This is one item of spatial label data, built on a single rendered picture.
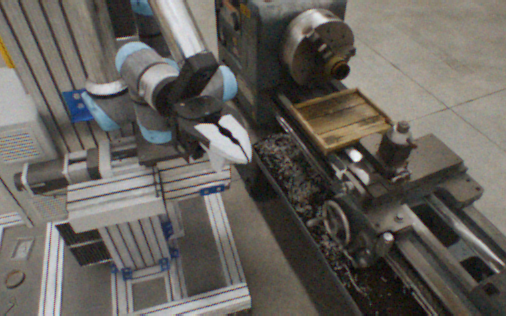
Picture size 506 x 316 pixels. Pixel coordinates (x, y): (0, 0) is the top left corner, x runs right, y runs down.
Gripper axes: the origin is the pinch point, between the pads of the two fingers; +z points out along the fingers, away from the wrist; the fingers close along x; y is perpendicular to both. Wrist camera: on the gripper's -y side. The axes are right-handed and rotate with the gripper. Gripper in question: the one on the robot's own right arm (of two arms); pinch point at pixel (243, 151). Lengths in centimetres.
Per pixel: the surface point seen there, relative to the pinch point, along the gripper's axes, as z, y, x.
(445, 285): 23, 63, -65
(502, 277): 32, 55, -74
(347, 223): -12, 69, -63
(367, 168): -18, 52, -73
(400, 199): -4, 57, -77
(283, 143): -76, 89, -92
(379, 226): -2, 60, -63
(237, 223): -84, 149, -75
